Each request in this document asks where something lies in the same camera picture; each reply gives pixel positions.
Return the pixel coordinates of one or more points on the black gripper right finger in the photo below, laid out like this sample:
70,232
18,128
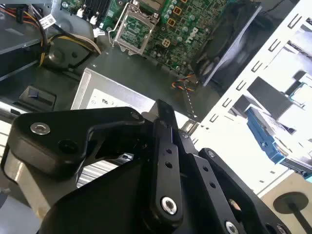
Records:
219,175

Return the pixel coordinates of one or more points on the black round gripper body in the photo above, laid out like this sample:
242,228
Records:
109,207

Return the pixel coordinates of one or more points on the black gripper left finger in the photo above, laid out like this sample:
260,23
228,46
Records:
61,126

